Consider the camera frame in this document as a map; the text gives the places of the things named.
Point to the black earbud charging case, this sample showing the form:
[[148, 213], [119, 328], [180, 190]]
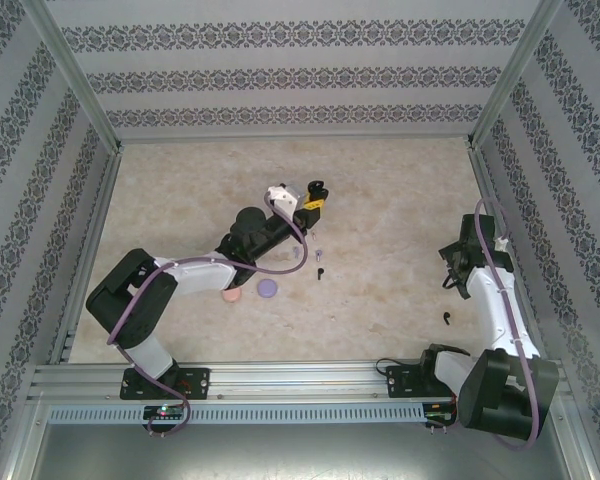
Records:
[[319, 189]]

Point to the purple earbud charging case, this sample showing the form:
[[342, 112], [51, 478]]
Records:
[[267, 288]]

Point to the pink earbud charging case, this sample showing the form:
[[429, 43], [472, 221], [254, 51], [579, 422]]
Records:
[[231, 297]]

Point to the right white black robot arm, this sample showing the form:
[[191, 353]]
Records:
[[495, 310]]

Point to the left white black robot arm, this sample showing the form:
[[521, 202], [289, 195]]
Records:
[[200, 272]]

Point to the grey metal shelf panel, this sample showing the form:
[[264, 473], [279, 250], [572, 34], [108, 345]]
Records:
[[300, 450]]

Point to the right aluminium side rail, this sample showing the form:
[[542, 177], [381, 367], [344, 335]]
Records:
[[490, 200]]

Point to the aluminium side rail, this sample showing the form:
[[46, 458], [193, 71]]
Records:
[[95, 225], [490, 200]]

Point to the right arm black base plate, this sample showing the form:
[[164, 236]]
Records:
[[402, 382]]

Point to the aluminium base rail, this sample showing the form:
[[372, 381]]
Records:
[[300, 380]]

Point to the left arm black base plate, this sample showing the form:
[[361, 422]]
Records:
[[197, 382]]

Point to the left aluminium side rail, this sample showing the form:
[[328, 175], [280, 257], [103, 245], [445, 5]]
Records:
[[95, 225]]

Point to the right aluminium frame post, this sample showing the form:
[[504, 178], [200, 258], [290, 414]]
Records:
[[512, 75]]

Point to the aluminium frame post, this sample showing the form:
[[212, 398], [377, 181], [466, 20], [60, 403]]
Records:
[[512, 75], [80, 75]]

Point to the left aluminium frame post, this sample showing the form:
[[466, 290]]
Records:
[[80, 75]]

